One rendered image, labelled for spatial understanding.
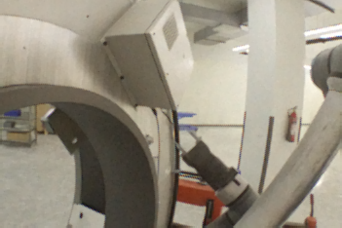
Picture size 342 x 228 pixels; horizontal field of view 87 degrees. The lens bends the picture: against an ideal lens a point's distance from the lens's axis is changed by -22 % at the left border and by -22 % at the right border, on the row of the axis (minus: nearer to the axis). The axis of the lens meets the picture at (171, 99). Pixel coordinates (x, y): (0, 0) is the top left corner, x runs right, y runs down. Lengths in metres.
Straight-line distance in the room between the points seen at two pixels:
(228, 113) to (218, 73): 1.94
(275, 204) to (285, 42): 3.16
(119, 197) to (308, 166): 0.63
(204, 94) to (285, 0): 7.32
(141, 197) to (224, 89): 10.09
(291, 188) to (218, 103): 10.19
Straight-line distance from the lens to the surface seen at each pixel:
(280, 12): 3.58
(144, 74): 0.54
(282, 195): 0.48
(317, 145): 0.47
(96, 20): 0.51
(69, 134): 0.88
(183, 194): 1.50
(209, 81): 10.36
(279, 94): 3.34
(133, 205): 0.82
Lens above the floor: 1.57
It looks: 3 degrees down
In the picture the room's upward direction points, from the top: 4 degrees clockwise
